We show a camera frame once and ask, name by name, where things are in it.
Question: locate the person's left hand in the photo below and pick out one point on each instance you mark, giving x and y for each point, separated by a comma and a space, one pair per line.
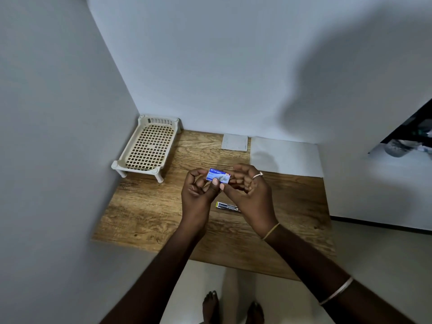
199, 205

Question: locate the person's right hand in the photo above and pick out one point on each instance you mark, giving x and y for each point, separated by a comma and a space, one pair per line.
253, 202

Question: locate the yellow and silver stapler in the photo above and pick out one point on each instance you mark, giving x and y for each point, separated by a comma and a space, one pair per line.
227, 207

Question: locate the small blue staple box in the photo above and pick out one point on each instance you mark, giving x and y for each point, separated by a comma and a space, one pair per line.
216, 173

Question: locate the large white paper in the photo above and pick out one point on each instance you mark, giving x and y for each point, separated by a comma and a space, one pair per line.
287, 156

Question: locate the small white paper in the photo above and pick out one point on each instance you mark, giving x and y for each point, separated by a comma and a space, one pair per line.
235, 142

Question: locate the white plastic lattice tray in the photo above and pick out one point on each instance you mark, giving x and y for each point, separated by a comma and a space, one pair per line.
148, 146

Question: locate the person's left forearm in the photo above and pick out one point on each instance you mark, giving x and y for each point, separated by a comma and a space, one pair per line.
158, 280

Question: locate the person's right forearm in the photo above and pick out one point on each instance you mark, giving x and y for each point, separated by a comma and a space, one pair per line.
330, 280

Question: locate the person's left foot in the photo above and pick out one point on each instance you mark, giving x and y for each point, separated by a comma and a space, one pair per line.
211, 308

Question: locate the person's foot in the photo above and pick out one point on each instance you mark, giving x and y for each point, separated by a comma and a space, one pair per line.
211, 308
254, 313

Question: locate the person's right foot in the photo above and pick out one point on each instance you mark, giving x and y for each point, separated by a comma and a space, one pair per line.
254, 313

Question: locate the yellow wrist thread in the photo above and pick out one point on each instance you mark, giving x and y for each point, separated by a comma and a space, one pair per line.
271, 231

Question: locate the silver bangle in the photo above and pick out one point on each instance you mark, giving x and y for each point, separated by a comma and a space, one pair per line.
337, 290

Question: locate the grey round container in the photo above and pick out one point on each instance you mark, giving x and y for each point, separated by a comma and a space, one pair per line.
400, 148

